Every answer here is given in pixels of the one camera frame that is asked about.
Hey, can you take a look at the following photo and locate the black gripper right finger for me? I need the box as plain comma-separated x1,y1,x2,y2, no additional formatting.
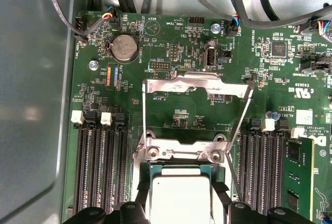
211,164,315,224

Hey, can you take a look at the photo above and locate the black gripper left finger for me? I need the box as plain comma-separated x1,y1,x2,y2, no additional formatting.
63,163,153,224

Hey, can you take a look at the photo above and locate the silver CPU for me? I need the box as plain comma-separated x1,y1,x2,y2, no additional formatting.
149,163,216,224

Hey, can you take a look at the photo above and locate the metal socket cover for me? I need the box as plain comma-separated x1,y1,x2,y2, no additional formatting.
142,71,255,163

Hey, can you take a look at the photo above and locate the CPU socket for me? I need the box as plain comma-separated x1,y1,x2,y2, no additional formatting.
131,129,234,224

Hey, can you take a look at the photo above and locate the metal locking lever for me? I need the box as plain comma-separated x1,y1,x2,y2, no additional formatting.
225,152,244,203

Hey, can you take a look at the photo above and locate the black RAM slot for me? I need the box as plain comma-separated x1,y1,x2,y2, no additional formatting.
265,119,291,217
72,109,88,216
113,112,130,211
85,110,102,215
251,118,276,216
238,117,260,211
100,111,115,214

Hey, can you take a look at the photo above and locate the green RAM stick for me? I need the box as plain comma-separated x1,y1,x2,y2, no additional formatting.
284,137,316,222

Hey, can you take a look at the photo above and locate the green motherboard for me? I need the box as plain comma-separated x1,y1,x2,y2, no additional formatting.
62,10,332,224

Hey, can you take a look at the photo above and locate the white sticker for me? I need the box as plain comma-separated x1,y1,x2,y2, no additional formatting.
295,109,314,125

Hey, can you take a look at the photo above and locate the internal USB port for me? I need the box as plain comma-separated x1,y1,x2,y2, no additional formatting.
203,47,218,72

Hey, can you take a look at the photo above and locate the round coin battery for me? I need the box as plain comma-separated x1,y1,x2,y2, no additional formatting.
106,34,140,63

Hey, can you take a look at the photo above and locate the square black chip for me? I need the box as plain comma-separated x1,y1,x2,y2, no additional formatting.
271,41,287,57

